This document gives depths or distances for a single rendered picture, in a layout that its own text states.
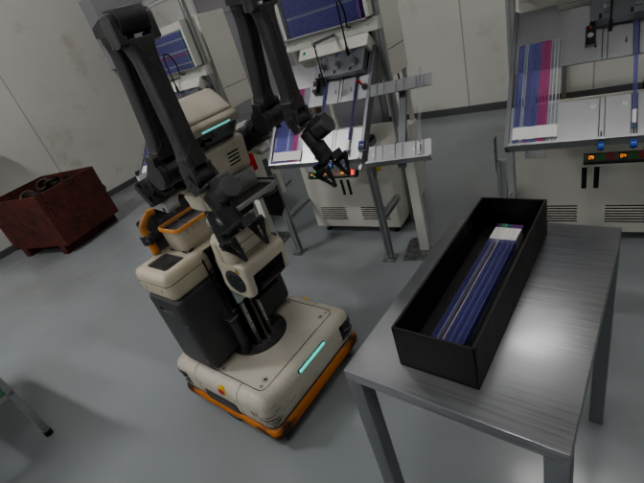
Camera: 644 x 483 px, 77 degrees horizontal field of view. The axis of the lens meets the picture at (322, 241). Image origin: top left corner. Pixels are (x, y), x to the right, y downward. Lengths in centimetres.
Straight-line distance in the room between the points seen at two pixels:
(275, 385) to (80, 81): 588
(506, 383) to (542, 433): 11
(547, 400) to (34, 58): 662
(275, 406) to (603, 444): 117
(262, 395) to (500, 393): 108
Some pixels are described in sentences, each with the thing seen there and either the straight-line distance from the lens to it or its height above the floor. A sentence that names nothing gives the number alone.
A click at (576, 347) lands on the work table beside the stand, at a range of 98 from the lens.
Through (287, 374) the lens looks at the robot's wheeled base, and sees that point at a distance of 178.
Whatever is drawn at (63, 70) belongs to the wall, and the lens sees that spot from 693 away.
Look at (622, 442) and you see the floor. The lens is 184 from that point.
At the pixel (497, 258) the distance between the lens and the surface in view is 113.
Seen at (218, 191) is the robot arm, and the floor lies 119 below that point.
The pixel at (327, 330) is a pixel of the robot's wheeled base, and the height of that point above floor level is 27.
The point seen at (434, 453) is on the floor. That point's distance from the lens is 176.
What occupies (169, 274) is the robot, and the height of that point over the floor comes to 81.
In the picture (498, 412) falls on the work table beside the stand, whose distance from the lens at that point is 87.
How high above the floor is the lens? 150
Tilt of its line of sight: 29 degrees down
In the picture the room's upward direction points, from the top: 18 degrees counter-clockwise
